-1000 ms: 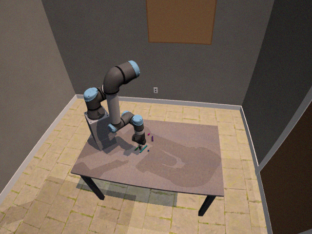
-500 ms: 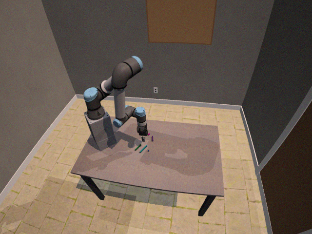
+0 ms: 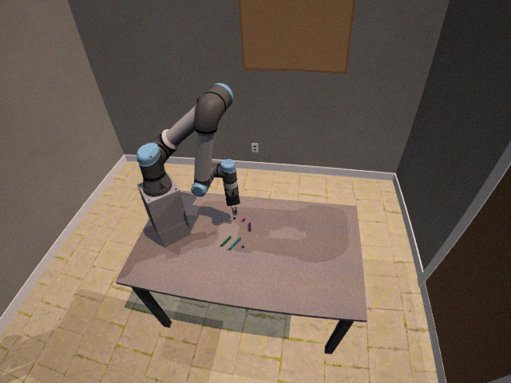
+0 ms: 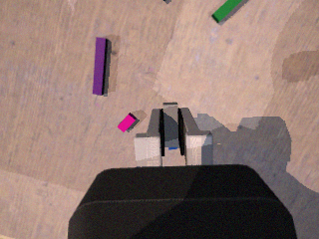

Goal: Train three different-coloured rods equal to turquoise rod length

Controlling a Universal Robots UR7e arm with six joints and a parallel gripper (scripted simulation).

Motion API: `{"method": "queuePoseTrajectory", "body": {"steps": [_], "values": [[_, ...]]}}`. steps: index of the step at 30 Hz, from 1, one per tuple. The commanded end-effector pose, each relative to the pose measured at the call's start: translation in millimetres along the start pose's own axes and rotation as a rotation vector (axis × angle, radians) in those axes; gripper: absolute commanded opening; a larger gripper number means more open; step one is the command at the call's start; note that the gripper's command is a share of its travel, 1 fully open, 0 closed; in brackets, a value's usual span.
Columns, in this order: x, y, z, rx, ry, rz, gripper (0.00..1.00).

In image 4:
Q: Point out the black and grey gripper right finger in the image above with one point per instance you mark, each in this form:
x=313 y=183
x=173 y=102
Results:
x=196 y=145

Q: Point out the green rod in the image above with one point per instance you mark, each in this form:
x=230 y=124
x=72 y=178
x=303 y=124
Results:
x=222 y=11

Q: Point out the purple rod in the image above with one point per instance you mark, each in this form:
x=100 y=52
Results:
x=100 y=66

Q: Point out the grey rectangular bar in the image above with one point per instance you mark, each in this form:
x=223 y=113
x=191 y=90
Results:
x=170 y=124

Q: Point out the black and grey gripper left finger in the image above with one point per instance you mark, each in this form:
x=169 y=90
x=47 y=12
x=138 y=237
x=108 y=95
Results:
x=149 y=146

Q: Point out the magenta block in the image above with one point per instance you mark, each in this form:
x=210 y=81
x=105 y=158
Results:
x=127 y=121

